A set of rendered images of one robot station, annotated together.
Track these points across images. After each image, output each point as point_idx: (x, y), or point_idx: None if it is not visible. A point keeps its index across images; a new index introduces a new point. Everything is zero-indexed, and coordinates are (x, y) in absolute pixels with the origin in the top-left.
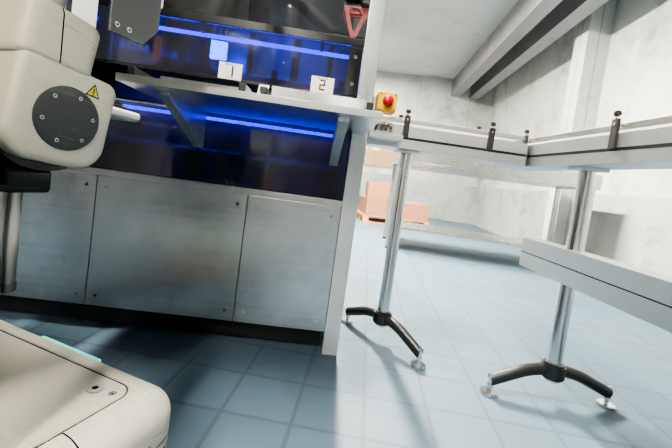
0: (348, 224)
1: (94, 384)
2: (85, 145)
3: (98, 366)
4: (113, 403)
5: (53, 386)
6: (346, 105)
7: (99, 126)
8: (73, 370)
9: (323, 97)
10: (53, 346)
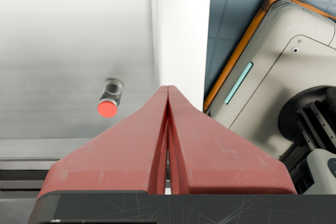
0: None
1: (292, 52)
2: (330, 159)
3: (272, 59)
4: (307, 36)
5: (291, 67)
6: None
7: (328, 169)
8: (277, 67)
9: (158, 47)
10: (251, 89)
